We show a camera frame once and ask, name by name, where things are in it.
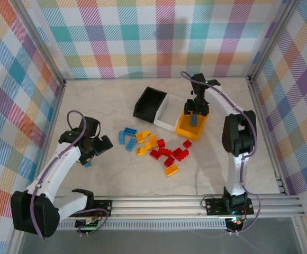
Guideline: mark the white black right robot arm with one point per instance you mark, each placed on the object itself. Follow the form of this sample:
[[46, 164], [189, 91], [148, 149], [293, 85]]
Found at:
[[234, 174]]

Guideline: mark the red lego brick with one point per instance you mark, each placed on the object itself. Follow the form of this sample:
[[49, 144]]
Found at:
[[176, 151], [184, 155], [162, 143], [165, 151], [155, 154], [169, 161], [187, 144]]

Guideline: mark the aluminium mounting rail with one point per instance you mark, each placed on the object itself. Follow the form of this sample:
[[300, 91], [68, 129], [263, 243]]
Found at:
[[156, 207]]

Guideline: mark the white plastic bin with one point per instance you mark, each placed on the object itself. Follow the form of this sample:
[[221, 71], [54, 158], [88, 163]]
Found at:
[[165, 125]]

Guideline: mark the black plastic bin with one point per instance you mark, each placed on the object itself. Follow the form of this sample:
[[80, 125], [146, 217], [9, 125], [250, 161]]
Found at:
[[149, 101]]

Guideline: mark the yellow plastic bin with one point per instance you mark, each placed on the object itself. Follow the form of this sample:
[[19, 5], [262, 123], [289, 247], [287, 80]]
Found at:
[[188, 132]]

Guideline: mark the aluminium table edge rail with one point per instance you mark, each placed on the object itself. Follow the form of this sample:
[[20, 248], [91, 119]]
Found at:
[[50, 132], [264, 124]]

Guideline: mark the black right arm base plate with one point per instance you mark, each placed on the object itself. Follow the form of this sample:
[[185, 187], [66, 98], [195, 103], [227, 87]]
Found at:
[[214, 207]]

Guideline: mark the yellow lego brick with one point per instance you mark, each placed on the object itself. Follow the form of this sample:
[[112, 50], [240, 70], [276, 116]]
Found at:
[[153, 140], [140, 137], [171, 170], [140, 151], [148, 145]]

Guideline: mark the blue lego brick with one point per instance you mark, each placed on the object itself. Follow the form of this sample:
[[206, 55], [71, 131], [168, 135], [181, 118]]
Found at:
[[88, 165], [130, 131], [121, 137], [130, 145], [194, 120]]

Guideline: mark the aluminium frame post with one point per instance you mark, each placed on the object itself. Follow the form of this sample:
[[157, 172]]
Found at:
[[272, 39], [42, 45]]

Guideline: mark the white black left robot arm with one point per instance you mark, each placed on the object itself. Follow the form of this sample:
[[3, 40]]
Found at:
[[55, 169]]

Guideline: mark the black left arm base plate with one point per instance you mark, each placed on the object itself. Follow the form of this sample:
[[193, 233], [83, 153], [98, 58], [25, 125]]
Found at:
[[104, 207]]

